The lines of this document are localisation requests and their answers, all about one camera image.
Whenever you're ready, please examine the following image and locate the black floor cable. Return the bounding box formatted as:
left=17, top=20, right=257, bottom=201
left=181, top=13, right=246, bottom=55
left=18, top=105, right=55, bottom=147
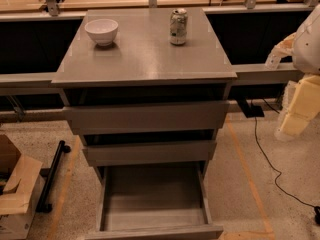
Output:
left=253, top=98, right=320, bottom=225

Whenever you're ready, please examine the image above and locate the grey metal rail shelf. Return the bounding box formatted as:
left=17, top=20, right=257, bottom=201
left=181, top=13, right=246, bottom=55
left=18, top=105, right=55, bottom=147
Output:
left=0, top=63, right=303, bottom=96

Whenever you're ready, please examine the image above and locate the grey middle drawer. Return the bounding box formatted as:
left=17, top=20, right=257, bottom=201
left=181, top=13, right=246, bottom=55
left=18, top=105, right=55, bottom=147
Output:
left=83, top=140, right=216, bottom=166

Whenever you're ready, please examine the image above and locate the clear plastic bottle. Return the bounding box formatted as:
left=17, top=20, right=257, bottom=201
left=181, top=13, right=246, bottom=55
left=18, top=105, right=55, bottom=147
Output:
left=265, top=52, right=281, bottom=70

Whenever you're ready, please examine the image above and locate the white ceramic bowl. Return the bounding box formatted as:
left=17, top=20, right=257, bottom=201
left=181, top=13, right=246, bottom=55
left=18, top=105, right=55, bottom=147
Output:
left=85, top=19, right=119, bottom=46

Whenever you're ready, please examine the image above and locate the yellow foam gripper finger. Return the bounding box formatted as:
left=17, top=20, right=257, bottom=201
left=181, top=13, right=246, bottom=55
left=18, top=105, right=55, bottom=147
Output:
left=275, top=74, right=320, bottom=141

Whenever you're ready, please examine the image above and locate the black metal bar stand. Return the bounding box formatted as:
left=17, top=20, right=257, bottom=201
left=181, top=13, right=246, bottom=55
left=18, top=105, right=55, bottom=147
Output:
left=36, top=140, right=71, bottom=213

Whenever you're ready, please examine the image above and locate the black bracket under rail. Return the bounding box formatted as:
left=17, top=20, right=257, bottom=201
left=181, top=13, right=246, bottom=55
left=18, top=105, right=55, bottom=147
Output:
left=237, top=99, right=264, bottom=118

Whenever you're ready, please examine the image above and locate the grey top drawer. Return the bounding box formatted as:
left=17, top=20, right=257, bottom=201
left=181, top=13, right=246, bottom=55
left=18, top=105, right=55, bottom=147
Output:
left=63, top=101, right=229, bottom=135

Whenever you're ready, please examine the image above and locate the crumpled white soda can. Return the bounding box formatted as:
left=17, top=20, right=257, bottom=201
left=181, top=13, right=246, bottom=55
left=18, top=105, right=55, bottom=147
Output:
left=170, top=8, right=188, bottom=45

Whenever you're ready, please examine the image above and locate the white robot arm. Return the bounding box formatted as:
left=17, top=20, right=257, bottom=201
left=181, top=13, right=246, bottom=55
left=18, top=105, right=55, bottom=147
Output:
left=271, top=5, right=320, bottom=140

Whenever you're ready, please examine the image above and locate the grey drawer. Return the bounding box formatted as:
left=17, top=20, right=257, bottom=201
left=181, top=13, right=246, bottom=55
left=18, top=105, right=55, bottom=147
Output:
left=85, top=162, right=223, bottom=240
left=83, top=140, right=216, bottom=166
left=63, top=101, right=229, bottom=135

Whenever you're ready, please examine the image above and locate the open cardboard box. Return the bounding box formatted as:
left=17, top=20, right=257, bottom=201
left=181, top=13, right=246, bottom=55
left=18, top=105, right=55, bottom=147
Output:
left=0, top=135, right=44, bottom=240

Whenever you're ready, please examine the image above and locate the grey bottom drawer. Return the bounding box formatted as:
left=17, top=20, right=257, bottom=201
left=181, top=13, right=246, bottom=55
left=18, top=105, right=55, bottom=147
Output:
left=85, top=162, right=223, bottom=240

